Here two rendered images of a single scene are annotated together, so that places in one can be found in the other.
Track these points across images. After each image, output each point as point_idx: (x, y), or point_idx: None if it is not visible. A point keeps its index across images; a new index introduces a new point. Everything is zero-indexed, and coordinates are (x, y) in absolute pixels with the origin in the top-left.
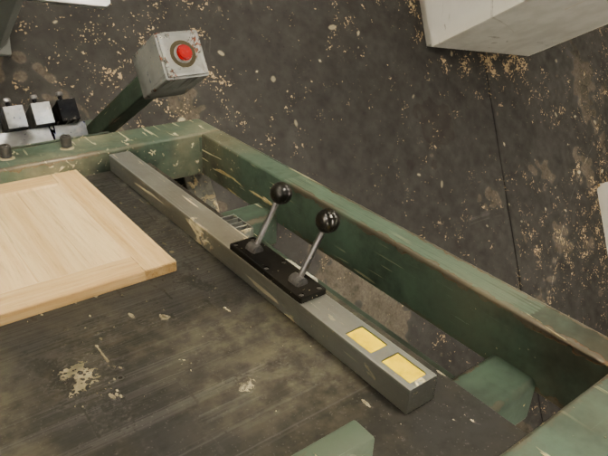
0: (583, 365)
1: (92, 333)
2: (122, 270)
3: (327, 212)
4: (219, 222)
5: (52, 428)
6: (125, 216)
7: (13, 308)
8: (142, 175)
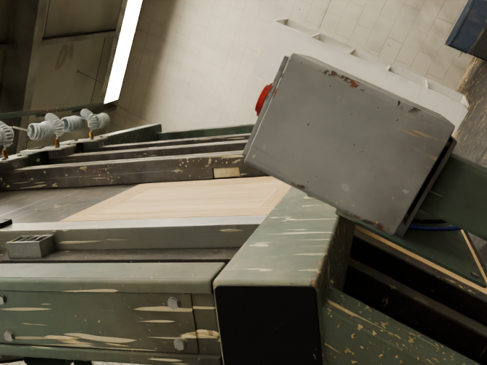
0: None
1: (74, 209)
2: (89, 210)
3: None
4: (40, 227)
5: (51, 201)
6: (144, 218)
7: (122, 193)
8: (183, 219)
